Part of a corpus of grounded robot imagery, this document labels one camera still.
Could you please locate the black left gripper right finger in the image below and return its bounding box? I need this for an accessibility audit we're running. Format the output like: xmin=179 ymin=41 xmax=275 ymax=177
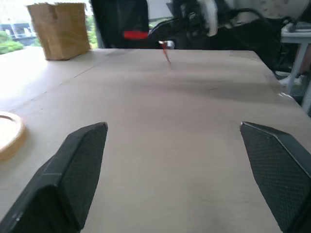
xmin=240 ymin=121 xmax=311 ymax=233

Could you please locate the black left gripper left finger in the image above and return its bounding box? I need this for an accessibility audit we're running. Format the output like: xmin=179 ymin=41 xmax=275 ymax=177
xmin=0 ymin=122 xmax=108 ymax=233

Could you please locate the round wooden stand base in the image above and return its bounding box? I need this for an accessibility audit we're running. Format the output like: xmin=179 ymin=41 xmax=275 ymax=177
xmin=0 ymin=111 xmax=28 ymax=162

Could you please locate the light grey side table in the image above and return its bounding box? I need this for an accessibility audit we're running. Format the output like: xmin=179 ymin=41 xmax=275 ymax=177
xmin=280 ymin=21 xmax=311 ymax=109

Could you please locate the brown cardboard box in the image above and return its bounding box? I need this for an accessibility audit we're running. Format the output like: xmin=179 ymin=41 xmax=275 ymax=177
xmin=26 ymin=2 xmax=92 ymax=61

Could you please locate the red keychain with metal ring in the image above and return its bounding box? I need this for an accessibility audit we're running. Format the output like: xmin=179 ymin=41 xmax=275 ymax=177
xmin=158 ymin=40 xmax=175 ymax=64

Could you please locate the black cable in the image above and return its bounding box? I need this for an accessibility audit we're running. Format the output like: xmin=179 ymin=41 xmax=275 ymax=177
xmin=218 ymin=7 xmax=298 ymax=27

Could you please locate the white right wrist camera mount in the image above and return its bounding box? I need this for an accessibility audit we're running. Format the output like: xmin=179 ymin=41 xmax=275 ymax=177
xmin=198 ymin=0 xmax=219 ymax=37

